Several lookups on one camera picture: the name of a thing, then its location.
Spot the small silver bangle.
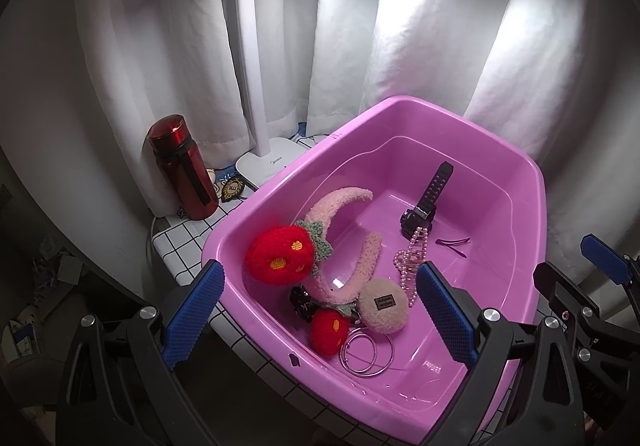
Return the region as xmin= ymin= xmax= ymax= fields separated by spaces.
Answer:
xmin=341 ymin=332 xmax=378 ymax=375

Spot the large silver bangle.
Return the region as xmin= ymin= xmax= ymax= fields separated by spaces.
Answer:
xmin=340 ymin=331 xmax=396 ymax=378

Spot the pink headband with red strawberries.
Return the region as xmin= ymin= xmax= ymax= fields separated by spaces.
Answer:
xmin=248 ymin=186 xmax=383 ymax=357

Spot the white curtain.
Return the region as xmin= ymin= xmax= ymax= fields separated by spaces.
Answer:
xmin=70 ymin=0 xmax=640 ymax=277

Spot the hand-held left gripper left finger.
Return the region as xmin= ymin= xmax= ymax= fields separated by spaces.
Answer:
xmin=55 ymin=259 xmax=225 ymax=446

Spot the metal hair clip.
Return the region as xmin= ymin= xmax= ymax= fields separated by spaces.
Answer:
xmin=434 ymin=236 xmax=472 ymax=257

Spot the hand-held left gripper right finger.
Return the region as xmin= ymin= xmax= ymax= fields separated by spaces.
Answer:
xmin=416 ymin=261 xmax=587 ymax=446

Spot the black bow hair clip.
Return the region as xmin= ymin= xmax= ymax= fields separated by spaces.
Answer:
xmin=289 ymin=285 xmax=321 ymax=319

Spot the beige fluffy round hair clip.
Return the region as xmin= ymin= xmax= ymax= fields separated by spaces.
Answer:
xmin=359 ymin=277 xmax=409 ymax=335

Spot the black wristwatch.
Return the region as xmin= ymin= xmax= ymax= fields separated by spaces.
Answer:
xmin=400 ymin=162 xmax=454 ymax=237

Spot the white blue carton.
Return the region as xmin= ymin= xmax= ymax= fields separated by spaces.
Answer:
xmin=0 ymin=319 xmax=41 ymax=362

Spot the pink plastic basin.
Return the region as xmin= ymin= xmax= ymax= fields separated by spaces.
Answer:
xmin=202 ymin=95 xmax=547 ymax=432

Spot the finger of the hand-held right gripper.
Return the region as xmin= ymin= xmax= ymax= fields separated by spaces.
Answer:
xmin=580 ymin=233 xmax=640 ymax=287
xmin=532 ymin=261 xmax=601 ymax=327

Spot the white desk lamp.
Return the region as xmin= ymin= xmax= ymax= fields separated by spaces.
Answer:
xmin=218 ymin=0 xmax=321 ymax=192

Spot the embroidered patch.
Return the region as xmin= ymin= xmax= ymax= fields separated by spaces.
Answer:
xmin=210 ymin=169 xmax=251 ymax=203

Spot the red water bottle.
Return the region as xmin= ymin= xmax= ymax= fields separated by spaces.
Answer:
xmin=146 ymin=114 xmax=220 ymax=221

